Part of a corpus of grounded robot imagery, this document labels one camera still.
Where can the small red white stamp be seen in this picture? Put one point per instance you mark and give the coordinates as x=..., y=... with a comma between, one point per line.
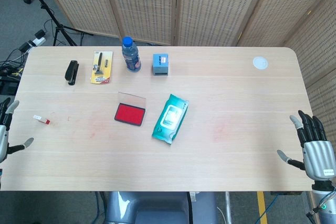
x=42, y=119

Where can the black stapler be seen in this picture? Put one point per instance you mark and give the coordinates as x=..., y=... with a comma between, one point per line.
x=71, y=73

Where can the white table grommet cap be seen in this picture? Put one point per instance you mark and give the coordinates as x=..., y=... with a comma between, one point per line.
x=260, y=63

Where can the small blue cardboard box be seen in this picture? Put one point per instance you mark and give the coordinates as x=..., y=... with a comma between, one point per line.
x=160, y=64

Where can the black power adapter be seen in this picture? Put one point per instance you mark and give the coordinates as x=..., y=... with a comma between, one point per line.
x=25, y=47
x=40, y=34

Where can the grey robot torso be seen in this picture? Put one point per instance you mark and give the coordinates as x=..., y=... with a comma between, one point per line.
x=157, y=208

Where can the red ink pad case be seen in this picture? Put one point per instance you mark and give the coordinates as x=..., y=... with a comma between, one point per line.
x=130, y=114

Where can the teal wet wipes pack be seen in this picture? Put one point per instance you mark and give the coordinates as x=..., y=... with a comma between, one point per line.
x=170, y=119

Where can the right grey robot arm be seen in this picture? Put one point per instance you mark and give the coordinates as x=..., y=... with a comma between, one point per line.
x=326, y=208

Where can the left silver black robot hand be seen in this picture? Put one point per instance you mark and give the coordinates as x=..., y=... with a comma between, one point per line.
x=3, y=140

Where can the black tripod stand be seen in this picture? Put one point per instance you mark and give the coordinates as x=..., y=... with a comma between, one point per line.
x=60, y=31

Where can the yellow razor blister pack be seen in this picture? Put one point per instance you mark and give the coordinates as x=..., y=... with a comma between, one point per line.
x=101, y=68

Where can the blue cap water bottle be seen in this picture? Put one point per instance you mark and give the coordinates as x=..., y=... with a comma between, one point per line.
x=130, y=56

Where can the white power strip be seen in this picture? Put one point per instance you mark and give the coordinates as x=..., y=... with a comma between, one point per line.
x=36, y=42

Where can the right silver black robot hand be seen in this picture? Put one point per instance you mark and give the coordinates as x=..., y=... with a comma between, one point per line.
x=319, y=155

